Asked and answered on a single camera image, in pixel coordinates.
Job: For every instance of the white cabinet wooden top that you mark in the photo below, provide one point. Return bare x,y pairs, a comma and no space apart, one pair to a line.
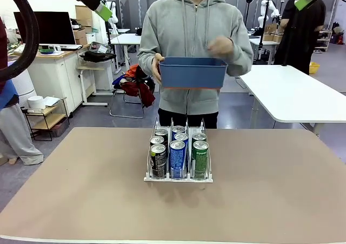
54,73

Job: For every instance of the white cylindrical air purifier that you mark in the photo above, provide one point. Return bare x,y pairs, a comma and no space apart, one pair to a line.
24,87

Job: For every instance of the black metal chair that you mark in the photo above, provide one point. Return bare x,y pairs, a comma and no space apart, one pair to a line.
138,73

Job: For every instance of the blue white Pocari can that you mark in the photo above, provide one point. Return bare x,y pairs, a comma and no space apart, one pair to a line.
181,136
177,160
179,129

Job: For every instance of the blue plastic bin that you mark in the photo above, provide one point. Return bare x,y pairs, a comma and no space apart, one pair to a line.
192,75

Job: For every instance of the green bowl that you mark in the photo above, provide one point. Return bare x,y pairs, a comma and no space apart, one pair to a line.
46,51

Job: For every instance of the small cardboard box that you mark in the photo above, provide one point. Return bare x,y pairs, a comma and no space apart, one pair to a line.
80,37

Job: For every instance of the white rolling side table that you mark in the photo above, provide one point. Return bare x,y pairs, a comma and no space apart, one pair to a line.
89,68

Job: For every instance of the large cardboard box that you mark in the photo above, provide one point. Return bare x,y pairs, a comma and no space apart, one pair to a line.
83,16

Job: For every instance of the person's left hand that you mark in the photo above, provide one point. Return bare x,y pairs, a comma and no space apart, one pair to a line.
221,46

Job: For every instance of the red jacket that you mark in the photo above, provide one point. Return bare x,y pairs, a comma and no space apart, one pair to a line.
135,88

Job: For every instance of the clear plastic container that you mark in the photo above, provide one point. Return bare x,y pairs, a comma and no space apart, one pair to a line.
100,47

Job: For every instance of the green beverage can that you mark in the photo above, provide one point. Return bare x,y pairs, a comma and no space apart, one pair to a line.
200,160
199,136

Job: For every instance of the black computer monitor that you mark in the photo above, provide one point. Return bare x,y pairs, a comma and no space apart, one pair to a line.
54,27

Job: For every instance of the black bag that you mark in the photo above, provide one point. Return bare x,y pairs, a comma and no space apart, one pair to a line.
97,56

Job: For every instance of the person in grey trousers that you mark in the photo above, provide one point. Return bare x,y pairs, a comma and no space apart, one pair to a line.
13,135

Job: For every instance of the person's right hand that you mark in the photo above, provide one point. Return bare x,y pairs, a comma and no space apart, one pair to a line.
156,68

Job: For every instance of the black beverage can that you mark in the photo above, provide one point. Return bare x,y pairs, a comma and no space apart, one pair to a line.
161,132
158,161
157,140

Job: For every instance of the person in grey hoodie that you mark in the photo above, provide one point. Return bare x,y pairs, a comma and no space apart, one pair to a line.
189,25

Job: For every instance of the white round roll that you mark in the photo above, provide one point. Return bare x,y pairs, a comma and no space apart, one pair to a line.
36,102

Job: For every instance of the person's left forearm grey sleeve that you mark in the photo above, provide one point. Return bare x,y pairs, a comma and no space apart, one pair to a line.
240,62

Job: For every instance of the person in black shirt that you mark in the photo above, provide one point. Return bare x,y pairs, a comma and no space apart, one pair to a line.
297,33

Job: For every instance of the white rounded table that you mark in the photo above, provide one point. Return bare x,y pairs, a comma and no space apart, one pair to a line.
305,103

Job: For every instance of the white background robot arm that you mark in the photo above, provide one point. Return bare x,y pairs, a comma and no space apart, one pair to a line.
263,11
114,16

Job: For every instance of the white background desk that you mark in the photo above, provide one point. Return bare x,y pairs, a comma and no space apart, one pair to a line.
124,38

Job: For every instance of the person's right forearm grey sleeve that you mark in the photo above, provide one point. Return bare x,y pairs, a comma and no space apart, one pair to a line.
146,62

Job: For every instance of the yellow plastic basket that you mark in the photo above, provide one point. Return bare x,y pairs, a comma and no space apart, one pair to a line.
314,68

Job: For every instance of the black tripod stand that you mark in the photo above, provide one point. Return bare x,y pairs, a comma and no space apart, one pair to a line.
263,30

